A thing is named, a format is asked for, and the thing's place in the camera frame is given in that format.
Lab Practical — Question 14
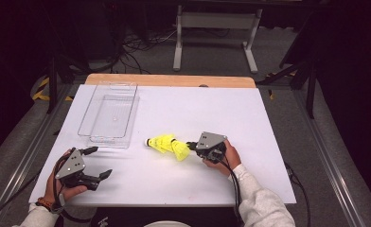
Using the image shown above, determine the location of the bundle of black floor cables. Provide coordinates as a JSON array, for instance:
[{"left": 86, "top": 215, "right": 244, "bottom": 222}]
[{"left": 109, "top": 26, "right": 179, "bottom": 76}]

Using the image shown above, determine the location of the black cable beside table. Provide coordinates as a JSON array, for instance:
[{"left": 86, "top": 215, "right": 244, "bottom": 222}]
[{"left": 283, "top": 161, "right": 311, "bottom": 227}]

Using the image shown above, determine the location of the orange bracelet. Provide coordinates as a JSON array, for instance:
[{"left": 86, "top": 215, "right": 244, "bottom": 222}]
[{"left": 35, "top": 196, "right": 53, "bottom": 213}]

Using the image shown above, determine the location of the right hand-held gripper black cable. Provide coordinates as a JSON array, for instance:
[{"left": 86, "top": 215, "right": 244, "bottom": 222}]
[{"left": 216, "top": 155, "right": 243, "bottom": 227}]

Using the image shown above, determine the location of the yellow black hazard tape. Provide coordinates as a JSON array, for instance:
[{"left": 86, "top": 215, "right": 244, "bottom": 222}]
[{"left": 31, "top": 77, "right": 75, "bottom": 102}]

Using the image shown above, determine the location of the person's right hand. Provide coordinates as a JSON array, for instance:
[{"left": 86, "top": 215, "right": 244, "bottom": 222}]
[{"left": 202, "top": 139, "right": 242, "bottom": 177}]

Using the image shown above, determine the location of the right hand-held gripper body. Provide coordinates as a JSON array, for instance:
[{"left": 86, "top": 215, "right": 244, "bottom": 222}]
[{"left": 194, "top": 131, "right": 229, "bottom": 164}]

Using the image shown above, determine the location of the yellow shuttlecock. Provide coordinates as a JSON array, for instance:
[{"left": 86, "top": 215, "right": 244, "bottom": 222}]
[
  {"left": 161, "top": 133, "right": 177, "bottom": 153},
  {"left": 171, "top": 139, "right": 191, "bottom": 163},
  {"left": 145, "top": 135, "right": 168, "bottom": 154}
]

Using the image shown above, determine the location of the white table cover sheet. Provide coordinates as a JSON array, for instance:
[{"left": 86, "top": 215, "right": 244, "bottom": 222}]
[{"left": 28, "top": 83, "right": 297, "bottom": 208}]

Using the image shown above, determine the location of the black metal stand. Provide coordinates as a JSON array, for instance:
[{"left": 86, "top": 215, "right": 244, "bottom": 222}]
[
  {"left": 256, "top": 60, "right": 319, "bottom": 120},
  {"left": 45, "top": 55, "right": 92, "bottom": 115}
]

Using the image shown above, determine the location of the person's dark clothing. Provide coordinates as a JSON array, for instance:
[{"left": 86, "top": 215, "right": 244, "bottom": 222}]
[{"left": 89, "top": 206, "right": 242, "bottom": 227}]

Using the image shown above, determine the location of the hand-held gripper black cable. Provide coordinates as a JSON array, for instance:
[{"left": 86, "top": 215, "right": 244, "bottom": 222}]
[
  {"left": 216, "top": 155, "right": 243, "bottom": 227},
  {"left": 51, "top": 153, "right": 94, "bottom": 224}
]

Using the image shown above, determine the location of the person's left hand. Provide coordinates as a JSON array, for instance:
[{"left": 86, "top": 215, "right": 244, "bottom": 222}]
[{"left": 44, "top": 149, "right": 89, "bottom": 206}]

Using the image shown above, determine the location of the clear plastic container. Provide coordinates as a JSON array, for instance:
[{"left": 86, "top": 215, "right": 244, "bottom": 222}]
[{"left": 77, "top": 81, "right": 141, "bottom": 149}]

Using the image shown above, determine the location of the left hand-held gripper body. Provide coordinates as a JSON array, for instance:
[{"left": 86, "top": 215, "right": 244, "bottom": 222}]
[{"left": 54, "top": 147, "right": 100, "bottom": 192}]

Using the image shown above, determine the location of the white metal stand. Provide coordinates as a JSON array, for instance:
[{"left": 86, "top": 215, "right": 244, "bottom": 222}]
[{"left": 172, "top": 4, "right": 264, "bottom": 75}]

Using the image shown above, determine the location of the grey metal rail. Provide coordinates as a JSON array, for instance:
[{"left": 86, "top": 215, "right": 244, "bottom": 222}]
[
  {"left": 0, "top": 84, "right": 80, "bottom": 227},
  {"left": 291, "top": 89, "right": 369, "bottom": 227}
]

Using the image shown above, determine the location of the left hand-held gripper black cable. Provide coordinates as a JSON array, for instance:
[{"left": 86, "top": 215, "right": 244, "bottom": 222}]
[{"left": 51, "top": 153, "right": 94, "bottom": 224}]

